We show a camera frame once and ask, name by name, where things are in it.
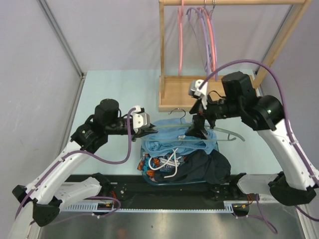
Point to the aluminium corner frame post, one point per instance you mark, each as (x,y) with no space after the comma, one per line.
(53,23)

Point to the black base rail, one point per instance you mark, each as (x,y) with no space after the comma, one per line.
(135,193)

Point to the sage green hanger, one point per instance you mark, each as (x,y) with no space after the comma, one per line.
(168,131)

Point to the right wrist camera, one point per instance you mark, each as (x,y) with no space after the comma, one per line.
(199,92)

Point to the wooden clothes rack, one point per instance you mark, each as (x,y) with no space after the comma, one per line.
(173,89)

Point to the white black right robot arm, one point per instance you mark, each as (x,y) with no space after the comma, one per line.
(295,184)

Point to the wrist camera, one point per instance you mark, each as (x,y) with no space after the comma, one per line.
(199,92)
(141,119)

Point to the blue patterned shorts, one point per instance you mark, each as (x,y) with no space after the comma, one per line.
(165,165)

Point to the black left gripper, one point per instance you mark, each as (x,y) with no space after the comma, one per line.
(143,132)

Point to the light blue shorts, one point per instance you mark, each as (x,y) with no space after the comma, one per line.
(166,150)

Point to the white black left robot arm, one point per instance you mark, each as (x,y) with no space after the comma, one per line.
(84,142)

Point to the purple hanger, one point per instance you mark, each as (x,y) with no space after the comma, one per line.
(201,37)

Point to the pink hanger left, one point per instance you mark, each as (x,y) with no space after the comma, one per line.
(180,42)

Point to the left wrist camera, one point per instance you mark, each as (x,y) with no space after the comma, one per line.
(141,119)

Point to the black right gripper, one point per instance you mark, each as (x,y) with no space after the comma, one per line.
(197,129)

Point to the dark navy shorts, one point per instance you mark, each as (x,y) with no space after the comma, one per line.
(213,168)

